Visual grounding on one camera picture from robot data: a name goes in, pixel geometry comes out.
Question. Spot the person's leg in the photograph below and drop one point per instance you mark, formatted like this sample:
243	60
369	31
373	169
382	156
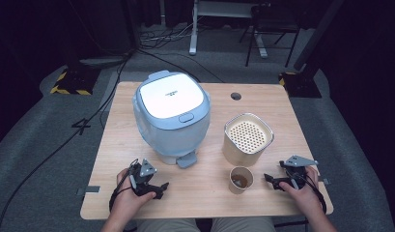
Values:
167	226
243	225

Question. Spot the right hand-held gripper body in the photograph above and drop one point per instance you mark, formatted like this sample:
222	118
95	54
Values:
296	175

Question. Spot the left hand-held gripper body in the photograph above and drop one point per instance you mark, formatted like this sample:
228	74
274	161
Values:
141	180

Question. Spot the brown paper cup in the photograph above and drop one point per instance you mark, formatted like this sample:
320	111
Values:
234	189

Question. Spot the person's right leg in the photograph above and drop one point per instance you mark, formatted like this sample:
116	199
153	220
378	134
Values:
243	225

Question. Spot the dark slanted stand pole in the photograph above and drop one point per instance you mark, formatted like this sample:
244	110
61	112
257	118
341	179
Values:
317	35

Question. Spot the person's left leg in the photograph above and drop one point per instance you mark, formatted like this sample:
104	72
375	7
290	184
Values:
167	226

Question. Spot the beige container with metal rim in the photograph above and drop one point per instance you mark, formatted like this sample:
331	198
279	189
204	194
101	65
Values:
237	156

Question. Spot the black chair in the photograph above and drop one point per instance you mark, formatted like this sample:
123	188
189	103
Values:
272	24

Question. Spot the white desk frame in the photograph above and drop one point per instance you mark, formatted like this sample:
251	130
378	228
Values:
193	35

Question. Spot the person's right hand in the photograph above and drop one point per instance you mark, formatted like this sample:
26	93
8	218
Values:
309	198

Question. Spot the person's left hand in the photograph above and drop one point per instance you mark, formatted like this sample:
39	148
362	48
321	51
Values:
126	201

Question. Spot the grey table bracket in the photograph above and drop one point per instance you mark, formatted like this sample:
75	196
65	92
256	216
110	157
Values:
324	181
90	189

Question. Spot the beige perforated strainer insert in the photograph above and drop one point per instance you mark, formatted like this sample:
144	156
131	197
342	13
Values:
248	137

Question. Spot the brown tea residue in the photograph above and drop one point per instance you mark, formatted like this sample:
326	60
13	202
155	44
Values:
240	181

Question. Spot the stand base with striped tape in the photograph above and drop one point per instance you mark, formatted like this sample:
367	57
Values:
76	80
301	85

